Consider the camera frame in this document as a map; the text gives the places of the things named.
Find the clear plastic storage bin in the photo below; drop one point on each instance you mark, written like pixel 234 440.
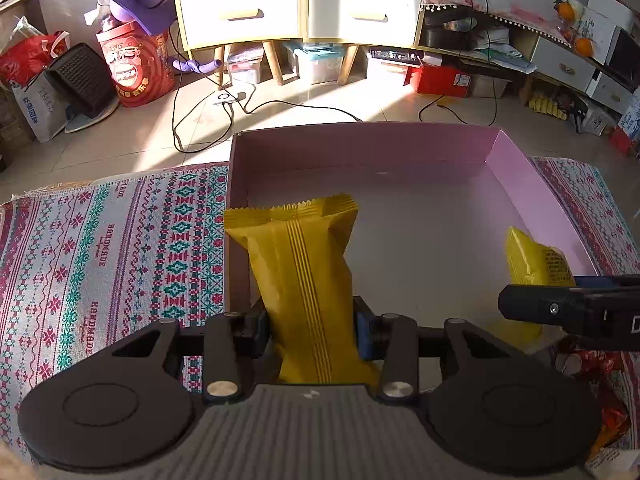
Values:
pixel 319 66

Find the red plastic bag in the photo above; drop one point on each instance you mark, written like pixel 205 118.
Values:
pixel 23 62

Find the pink cardboard box tray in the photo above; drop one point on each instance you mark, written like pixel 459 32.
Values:
pixel 435 202

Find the patterned woven tablecloth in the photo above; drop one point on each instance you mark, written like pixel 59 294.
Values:
pixel 84 267

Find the white paper shopping bag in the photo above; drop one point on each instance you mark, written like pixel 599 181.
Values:
pixel 42 106

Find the large yellow pillow snack bag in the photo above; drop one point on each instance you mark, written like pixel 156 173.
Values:
pixel 297 256

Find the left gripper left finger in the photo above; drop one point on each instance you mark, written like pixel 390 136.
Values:
pixel 141 396

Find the red crinkled snack bag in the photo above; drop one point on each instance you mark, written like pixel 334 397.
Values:
pixel 604 374

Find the microwave oven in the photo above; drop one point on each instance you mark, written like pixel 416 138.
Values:
pixel 623 59

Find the red cartoon bucket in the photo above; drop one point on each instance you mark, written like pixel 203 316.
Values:
pixel 138 63

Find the orange fruit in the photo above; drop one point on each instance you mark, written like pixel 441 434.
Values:
pixel 584 47
pixel 565 11

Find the white wooden drawer cabinet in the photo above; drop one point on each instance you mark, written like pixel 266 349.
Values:
pixel 217 24

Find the yellow bottle pack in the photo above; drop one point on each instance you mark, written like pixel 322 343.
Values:
pixel 545 105

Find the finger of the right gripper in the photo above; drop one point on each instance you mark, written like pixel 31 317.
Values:
pixel 545 304

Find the black space heater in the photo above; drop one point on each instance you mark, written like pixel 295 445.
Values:
pixel 81 75

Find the red box under console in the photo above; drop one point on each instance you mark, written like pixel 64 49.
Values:
pixel 439 81

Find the yellow logo snack bag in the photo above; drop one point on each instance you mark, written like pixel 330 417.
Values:
pixel 531 263

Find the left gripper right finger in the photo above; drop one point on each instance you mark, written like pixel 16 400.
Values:
pixel 481 400

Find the low TV console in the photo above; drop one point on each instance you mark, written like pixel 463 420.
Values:
pixel 532 48

